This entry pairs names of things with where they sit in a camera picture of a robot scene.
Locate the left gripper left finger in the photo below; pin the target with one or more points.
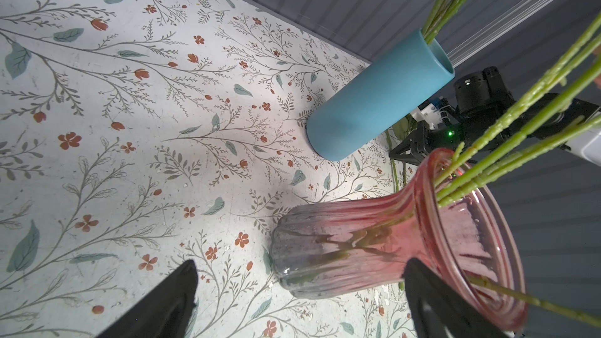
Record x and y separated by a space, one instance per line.
165 311

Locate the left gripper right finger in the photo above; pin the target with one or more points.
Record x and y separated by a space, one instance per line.
438 311

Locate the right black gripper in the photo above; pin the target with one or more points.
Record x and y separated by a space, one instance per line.
481 99

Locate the teal ceramic vase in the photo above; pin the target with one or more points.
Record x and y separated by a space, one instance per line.
380 96

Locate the pink ribbed glass vase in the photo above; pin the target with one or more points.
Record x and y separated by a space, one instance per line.
325 250

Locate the white rose stem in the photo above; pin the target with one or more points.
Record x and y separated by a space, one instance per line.
576 315

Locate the large salmon pink rose stem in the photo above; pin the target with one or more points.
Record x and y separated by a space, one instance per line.
576 54

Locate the peach pink peony stem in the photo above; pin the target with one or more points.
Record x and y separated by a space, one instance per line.
518 159

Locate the white peony spray stem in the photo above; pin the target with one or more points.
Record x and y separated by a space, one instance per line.
515 141

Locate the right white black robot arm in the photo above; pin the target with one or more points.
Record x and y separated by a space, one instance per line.
586 146

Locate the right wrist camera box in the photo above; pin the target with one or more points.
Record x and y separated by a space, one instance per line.
434 112

